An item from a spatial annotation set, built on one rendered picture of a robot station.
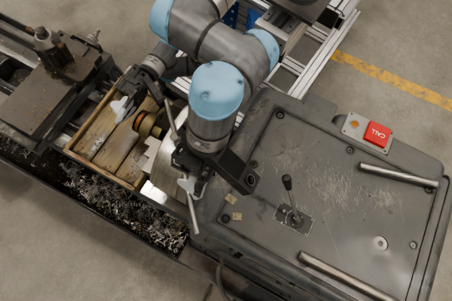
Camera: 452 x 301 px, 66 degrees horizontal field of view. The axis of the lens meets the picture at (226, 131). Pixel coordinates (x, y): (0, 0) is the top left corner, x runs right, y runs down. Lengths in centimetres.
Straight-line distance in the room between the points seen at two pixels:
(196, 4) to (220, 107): 20
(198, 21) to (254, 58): 11
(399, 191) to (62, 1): 265
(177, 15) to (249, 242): 53
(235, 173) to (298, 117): 38
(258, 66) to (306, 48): 191
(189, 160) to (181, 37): 22
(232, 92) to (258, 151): 45
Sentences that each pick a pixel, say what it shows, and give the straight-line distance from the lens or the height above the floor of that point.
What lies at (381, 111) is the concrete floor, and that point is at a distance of 265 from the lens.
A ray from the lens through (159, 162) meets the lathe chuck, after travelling 96.
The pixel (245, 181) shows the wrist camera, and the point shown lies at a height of 148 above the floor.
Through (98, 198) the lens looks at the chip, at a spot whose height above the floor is 57.
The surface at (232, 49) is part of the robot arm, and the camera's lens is 55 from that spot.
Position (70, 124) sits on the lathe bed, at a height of 86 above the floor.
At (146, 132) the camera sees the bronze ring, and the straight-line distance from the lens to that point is 108.
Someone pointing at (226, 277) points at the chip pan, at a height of 54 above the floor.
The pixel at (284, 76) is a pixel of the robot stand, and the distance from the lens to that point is 229.
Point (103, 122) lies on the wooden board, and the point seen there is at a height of 88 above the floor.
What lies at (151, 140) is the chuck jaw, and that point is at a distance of 108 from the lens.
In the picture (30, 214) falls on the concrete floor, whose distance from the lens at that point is 234.
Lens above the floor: 210
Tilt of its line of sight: 67 degrees down
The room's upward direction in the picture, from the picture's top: 10 degrees clockwise
